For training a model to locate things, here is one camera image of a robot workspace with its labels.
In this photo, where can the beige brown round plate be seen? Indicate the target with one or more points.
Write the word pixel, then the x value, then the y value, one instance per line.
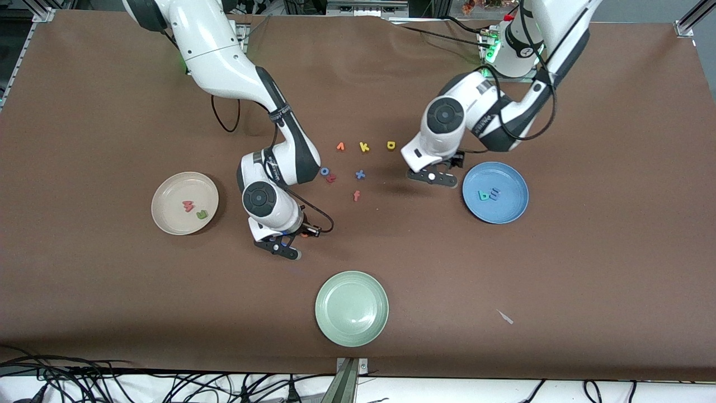
pixel 173 221

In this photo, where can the pink red foam letter w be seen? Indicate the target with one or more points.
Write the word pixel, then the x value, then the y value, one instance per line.
pixel 188 206

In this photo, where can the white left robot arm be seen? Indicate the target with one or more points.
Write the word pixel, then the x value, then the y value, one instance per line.
pixel 565 28

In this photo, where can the brown table cover sheet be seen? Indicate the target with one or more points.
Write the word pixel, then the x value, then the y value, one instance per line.
pixel 112 291

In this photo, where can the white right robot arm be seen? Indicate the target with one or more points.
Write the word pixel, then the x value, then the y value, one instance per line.
pixel 212 50

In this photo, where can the white paper scrap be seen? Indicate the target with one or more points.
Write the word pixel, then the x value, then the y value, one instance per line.
pixel 506 318

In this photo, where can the grey metal bracket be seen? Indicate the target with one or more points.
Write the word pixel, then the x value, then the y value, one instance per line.
pixel 349 386

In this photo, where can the blue round plate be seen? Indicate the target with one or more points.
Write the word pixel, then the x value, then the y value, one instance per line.
pixel 503 212

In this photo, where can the aluminium corner profile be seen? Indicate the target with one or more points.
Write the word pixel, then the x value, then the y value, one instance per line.
pixel 45 12
pixel 691 19

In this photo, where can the pale green round plate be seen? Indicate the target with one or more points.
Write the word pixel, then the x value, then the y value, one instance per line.
pixel 351 309

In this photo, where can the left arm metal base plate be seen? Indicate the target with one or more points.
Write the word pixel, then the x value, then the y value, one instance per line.
pixel 484 70

